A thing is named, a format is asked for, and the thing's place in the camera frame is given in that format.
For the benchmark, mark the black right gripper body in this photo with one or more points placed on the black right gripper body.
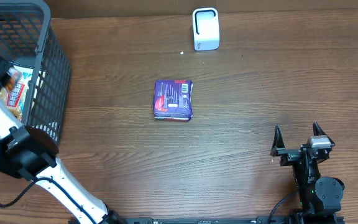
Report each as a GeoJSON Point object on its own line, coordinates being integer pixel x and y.
{"type": "Point", "coordinates": [300, 169]}

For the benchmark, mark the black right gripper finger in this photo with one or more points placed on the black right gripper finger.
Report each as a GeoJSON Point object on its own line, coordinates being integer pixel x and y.
{"type": "Point", "coordinates": [278, 144]}
{"type": "Point", "coordinates": [317, 131]}

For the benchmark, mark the purple red pad package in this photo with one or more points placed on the purple red pad package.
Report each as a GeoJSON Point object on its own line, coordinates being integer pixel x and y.
{"type": "Point", "coordinates": [172, 100]}

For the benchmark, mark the small orange snack packet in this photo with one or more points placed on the small orange snack packet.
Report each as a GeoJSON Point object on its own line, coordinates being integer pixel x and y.
{"type": "Point", "coordinates": [14, 76]}

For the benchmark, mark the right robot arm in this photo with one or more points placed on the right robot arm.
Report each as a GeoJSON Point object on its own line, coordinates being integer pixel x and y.
{"type": "Point", "coordinates": [320, 197]}

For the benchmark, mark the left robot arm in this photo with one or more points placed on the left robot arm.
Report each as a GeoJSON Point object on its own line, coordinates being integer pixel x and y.
{"type": "Point", "coordinates": [30, 153]}

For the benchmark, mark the white barcode scanner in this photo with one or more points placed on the white barcode scanner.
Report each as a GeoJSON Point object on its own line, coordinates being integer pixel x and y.
{"type": "Point", "coordinates": [206, 34]}

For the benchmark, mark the yellow snack bag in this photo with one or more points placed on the yellow snack bag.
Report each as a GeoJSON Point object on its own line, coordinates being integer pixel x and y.
{"type": "Point", "coordinates": [15, 99]}

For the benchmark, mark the dark grey plastic basket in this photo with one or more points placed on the dark grey plastic basket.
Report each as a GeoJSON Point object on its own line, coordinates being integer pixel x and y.
{"type": "Point", "coordinates": [28, 41]}

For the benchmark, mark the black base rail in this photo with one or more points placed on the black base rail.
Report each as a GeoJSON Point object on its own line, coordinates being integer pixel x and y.
{"type": "Point", "coordinates": [257, 220]}

